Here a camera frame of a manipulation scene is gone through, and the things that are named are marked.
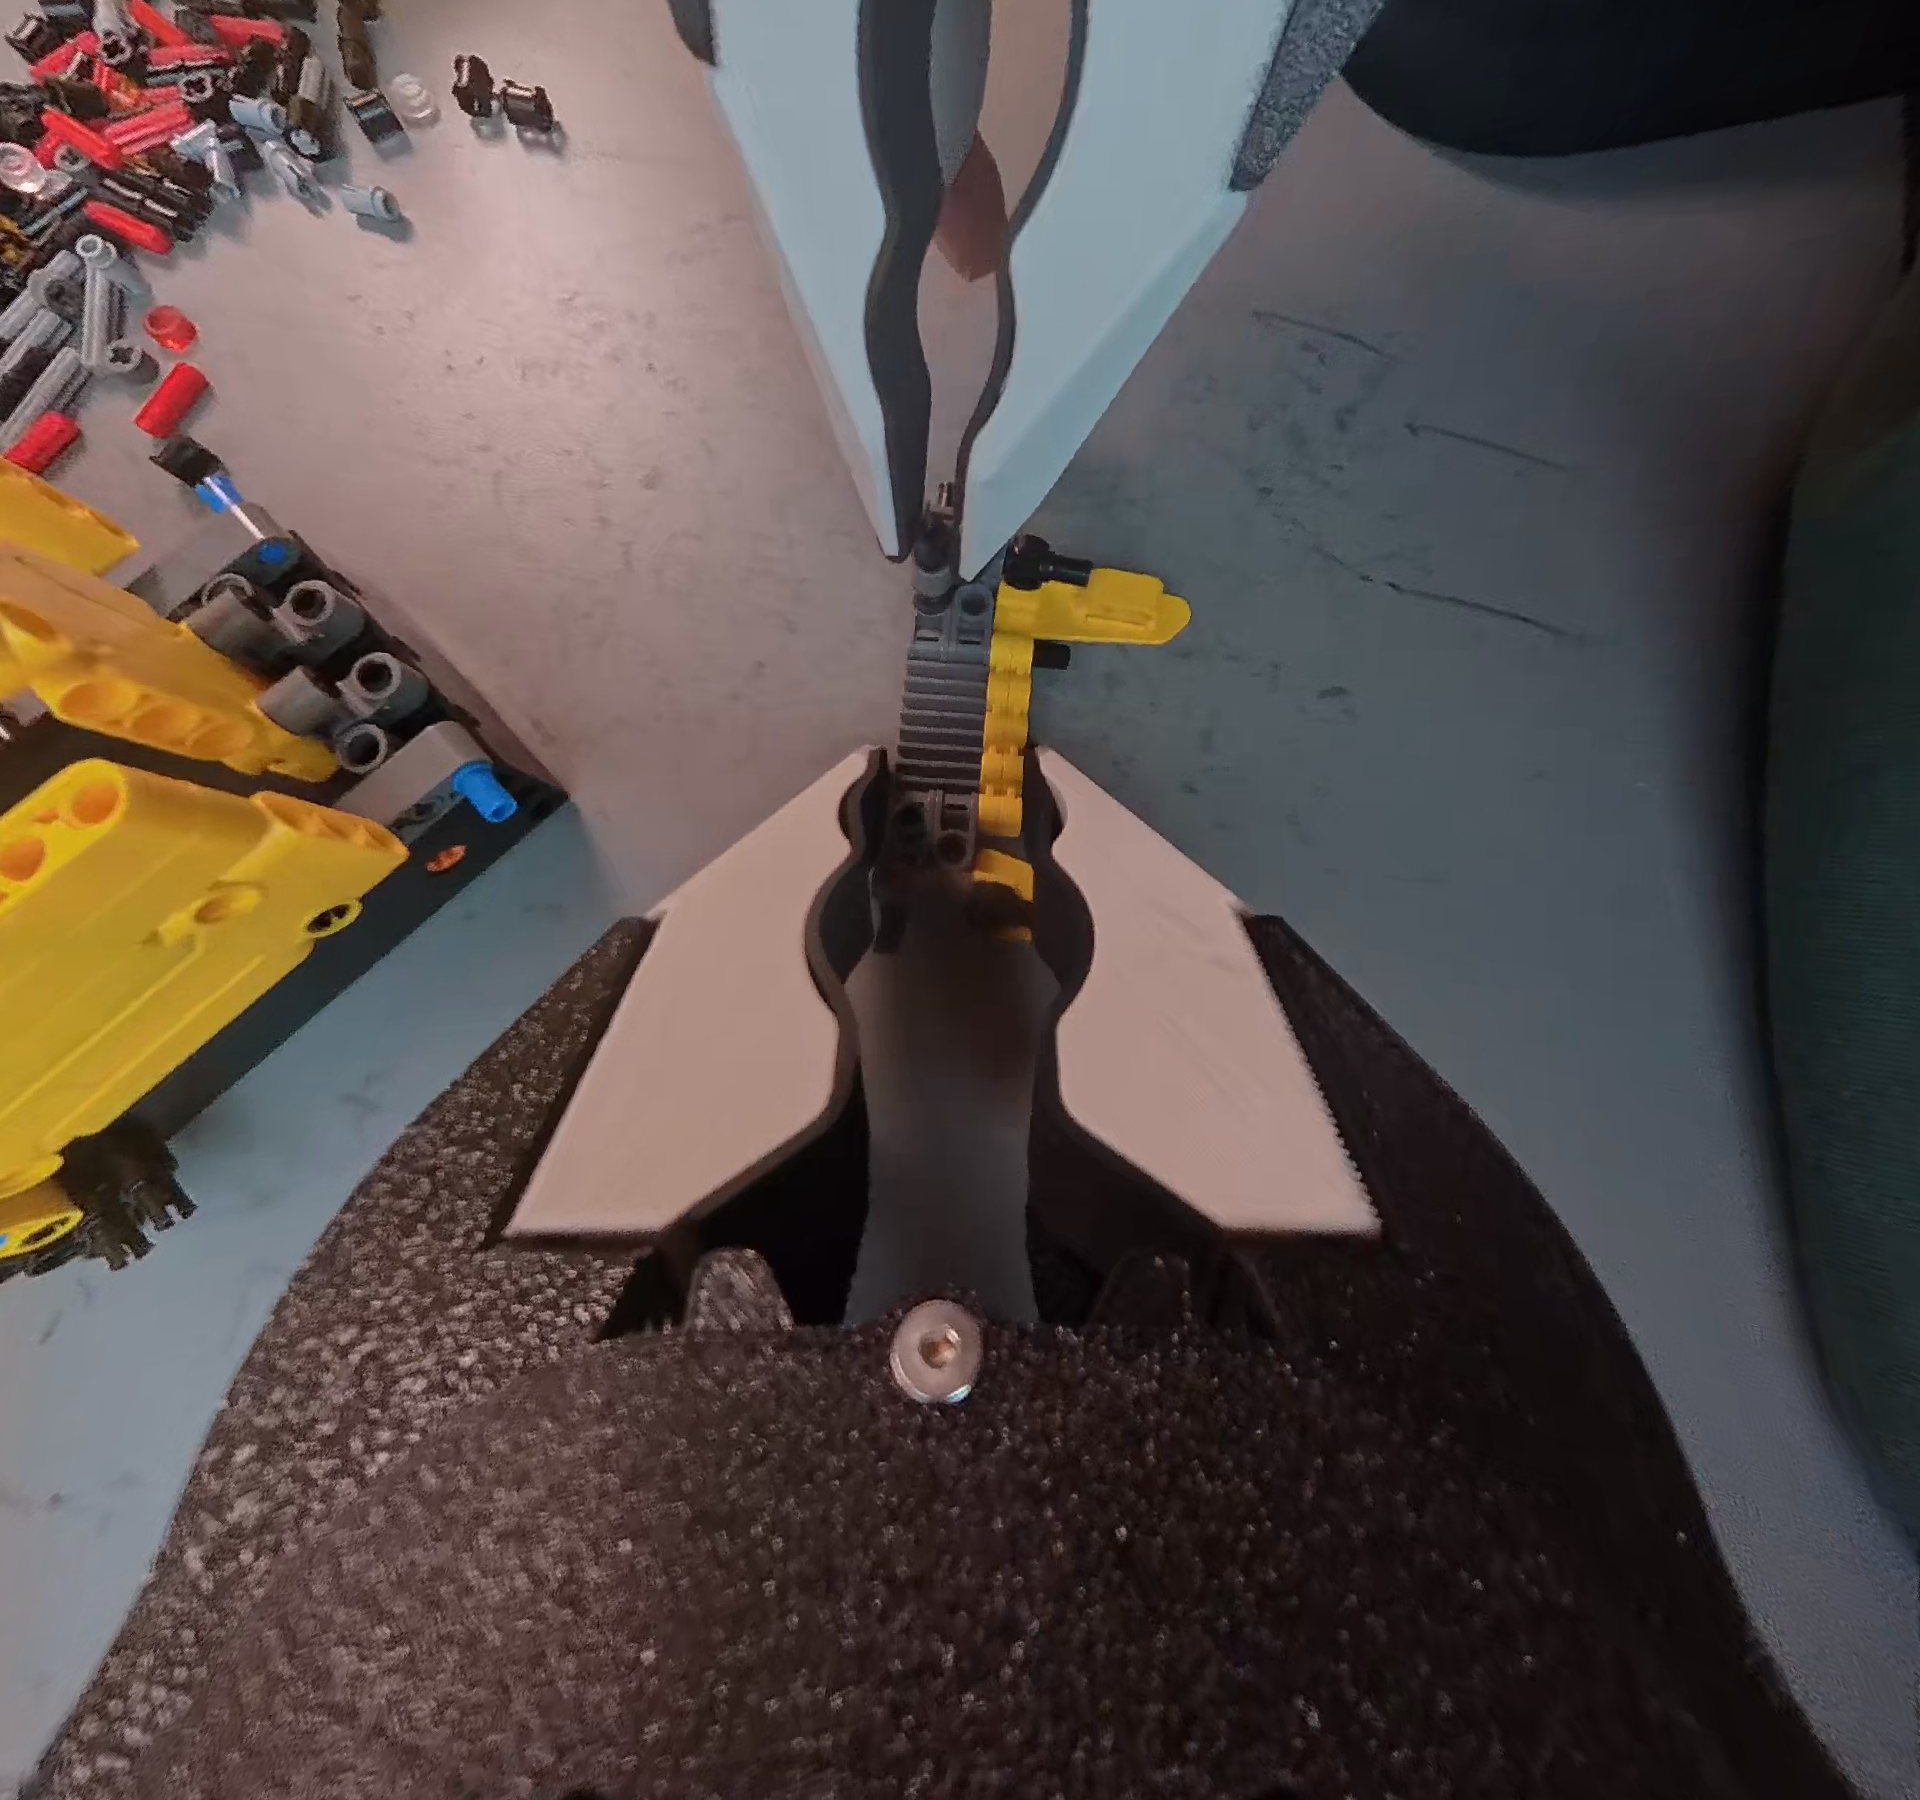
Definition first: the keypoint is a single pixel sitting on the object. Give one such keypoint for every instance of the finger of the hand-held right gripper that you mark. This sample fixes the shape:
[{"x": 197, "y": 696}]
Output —
[
  {"x": 794, "y": 104},
  {"x": 1157, "y": 104}
]

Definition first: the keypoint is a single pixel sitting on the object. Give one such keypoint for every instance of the pile of small lego pins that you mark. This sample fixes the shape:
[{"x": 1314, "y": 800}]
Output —
[{"x": 150, "y": 135}]

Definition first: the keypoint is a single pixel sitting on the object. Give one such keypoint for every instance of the yellow lego blade with connector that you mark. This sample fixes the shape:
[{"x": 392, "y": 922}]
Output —
[{"x": 1111, "y": 608}]

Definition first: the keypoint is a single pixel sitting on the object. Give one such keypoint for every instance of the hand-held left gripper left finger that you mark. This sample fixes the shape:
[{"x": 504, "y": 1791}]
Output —
[{"x": 690, "y": 1078}]

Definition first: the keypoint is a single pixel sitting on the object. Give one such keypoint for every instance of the grey grille yellow lego assembly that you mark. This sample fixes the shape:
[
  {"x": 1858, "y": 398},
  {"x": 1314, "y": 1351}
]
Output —
[{"x": 946, "y": 719}]

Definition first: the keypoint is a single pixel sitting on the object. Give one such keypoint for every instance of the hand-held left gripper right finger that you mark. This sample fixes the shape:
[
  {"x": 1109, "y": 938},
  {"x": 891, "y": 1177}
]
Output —
[{"x": 1200, "y": 1078}]

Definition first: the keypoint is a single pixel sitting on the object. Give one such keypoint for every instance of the yellow black lego robot model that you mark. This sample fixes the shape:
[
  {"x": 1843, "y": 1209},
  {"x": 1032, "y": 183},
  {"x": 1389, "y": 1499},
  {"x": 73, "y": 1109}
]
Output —
[{"x": 150, "y": 900}]

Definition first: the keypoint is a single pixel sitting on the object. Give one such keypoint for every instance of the person's right forearm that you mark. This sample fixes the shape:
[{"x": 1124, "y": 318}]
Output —
[{"x": 1651, "y": 1}]

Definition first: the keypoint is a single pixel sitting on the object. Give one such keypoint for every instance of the person's green sweater torso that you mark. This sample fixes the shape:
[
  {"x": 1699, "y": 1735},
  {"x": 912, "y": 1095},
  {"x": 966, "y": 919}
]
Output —
[{"x": 1861, "y": 929}]

